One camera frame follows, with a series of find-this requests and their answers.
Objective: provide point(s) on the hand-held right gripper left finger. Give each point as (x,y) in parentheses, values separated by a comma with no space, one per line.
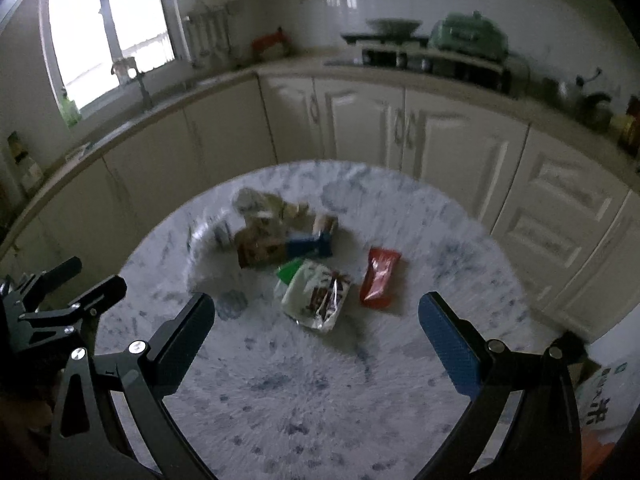
(190,340)

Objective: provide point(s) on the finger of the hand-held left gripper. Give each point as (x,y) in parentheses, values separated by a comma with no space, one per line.
(62,270)
(105,292)

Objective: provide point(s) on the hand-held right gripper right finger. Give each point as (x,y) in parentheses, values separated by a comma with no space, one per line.
(450,345)

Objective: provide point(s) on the red wrapper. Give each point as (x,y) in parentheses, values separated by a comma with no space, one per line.
(380,277)

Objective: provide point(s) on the brown snack packet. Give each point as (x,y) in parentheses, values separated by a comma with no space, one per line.
(257,247)

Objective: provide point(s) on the printed carton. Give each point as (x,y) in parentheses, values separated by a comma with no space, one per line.
(25,160)

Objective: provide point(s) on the green wrapper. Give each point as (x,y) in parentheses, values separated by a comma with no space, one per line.
(289,271)

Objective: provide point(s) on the white printed wrapper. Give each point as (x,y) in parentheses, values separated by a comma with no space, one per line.
(310,295)

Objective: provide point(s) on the cream drawer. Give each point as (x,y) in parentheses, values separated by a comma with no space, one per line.
(575,180)
(545,240)

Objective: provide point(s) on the blue packet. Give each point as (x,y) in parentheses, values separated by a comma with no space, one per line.
(305,246)

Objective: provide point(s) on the beige crumpled wrapper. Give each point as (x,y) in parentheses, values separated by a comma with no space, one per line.
(270,205)

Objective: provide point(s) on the green bottle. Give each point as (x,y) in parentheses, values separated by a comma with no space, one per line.
(70,112)

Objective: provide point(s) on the white printed bag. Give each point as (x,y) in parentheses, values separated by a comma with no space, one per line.
(605,395)

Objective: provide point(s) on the small tan packet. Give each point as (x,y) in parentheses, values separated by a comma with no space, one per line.
(325,222)

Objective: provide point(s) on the metal sink faucet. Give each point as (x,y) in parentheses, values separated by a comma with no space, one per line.
(142,85)

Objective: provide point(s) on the steel kitchen sink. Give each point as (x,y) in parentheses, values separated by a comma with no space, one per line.
(172,91)

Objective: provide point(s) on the kitchen window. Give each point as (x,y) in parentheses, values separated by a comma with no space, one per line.
(80,35)

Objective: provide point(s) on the black gas stove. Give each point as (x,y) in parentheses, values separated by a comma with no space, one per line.
(450,71)

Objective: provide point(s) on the hanging utensil rack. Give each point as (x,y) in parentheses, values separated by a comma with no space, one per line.
(205,35)

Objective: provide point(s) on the steel wok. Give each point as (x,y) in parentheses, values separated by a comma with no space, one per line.
(590,105)

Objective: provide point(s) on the row of condiment bottles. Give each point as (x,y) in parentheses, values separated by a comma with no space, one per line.
(631,130)

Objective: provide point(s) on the red and white bag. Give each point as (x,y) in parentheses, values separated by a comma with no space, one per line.
(270,42)

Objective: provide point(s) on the green electric pot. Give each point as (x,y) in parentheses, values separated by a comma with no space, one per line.
(467,35)

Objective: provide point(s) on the black induction cooker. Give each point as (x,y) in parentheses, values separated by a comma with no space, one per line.
(380,39)

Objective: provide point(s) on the grey bowl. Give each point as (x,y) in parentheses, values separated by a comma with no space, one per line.
(392,26)

